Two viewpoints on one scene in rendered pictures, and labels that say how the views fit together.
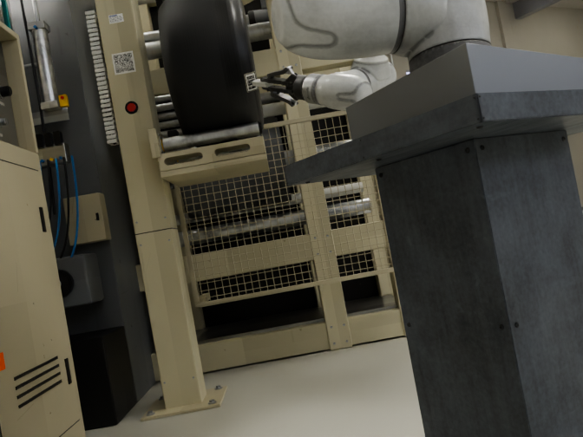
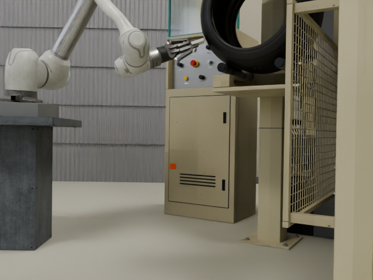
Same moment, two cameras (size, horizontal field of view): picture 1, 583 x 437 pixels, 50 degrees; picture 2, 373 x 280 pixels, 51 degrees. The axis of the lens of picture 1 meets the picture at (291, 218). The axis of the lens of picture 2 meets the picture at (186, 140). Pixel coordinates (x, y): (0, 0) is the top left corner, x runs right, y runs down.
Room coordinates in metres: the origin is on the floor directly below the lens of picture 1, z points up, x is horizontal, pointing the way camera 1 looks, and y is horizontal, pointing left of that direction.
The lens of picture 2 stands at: (2.98, -1.63, 0.58)
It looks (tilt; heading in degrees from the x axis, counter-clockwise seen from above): 1 degrees down; 122
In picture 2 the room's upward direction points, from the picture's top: 1 degrees clockwise
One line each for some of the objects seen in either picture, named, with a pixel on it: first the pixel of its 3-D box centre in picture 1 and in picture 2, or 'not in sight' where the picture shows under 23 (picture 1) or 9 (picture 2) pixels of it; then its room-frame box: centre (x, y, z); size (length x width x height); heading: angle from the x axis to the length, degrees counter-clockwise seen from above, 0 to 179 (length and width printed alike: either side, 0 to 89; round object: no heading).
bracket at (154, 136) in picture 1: (166, 152); (274, 75); (2.26, 0.40, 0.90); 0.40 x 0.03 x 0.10; 1
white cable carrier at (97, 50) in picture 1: (103, 78); not in sight; (2.21, 0.57, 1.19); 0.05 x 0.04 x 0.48; 1
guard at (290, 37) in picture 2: (288, 205); (319, 119); (2.60, 0.00, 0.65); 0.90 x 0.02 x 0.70; 91
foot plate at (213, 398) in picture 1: (186, 401); (272, 238); (2.24, 0.48, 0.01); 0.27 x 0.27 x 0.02; 1
